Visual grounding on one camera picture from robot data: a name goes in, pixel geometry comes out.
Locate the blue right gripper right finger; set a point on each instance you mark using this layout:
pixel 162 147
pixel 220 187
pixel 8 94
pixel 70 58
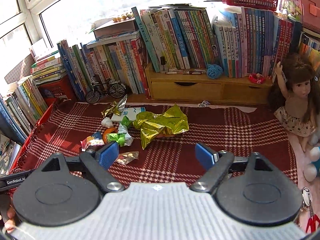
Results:
pixel 206 156

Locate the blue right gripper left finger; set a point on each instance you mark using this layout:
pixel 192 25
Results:
pixel 107 155

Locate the beige snack wrapper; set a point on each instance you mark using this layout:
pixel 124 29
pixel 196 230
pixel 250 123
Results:
pixel 127 157

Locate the colourful fruit snack packet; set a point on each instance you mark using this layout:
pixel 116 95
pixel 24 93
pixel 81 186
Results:
pixel 96 139

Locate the green white wrapper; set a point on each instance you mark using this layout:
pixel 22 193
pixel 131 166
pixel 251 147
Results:
pixel 122 137

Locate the white tissue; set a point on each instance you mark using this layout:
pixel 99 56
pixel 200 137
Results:
pixel 107 123

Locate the gold candy wrapper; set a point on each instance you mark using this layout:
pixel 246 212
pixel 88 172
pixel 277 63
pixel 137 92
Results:
pixel 115 107

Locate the large gold foil wrapper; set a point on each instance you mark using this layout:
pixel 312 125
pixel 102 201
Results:
pixel 168 124

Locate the stack of flat books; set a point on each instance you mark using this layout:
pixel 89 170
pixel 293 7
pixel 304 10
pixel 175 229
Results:
pixel 48 69

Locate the red white plaid blanket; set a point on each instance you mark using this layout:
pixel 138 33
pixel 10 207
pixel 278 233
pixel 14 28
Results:
pixel 166 159

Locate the white blue paper bag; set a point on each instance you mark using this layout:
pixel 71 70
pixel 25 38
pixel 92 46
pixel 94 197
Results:
pixel 130 113

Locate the miniature black bicycle model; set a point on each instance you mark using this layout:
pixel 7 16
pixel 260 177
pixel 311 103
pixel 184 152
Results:
pixel 114 89

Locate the wooden desk organizer with drawers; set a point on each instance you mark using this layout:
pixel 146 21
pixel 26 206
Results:
pixel 196 88

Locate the red pen on organizer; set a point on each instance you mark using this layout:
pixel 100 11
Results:
pixel 187 72

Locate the blue yarn ball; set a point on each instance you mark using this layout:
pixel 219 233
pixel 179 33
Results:
pixel 214 71

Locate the brown-haired doll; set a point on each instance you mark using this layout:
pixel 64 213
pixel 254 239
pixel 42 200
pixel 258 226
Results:
pixel 294 97

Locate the large red book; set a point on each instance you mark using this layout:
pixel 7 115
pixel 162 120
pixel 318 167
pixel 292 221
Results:
pixel 138 51

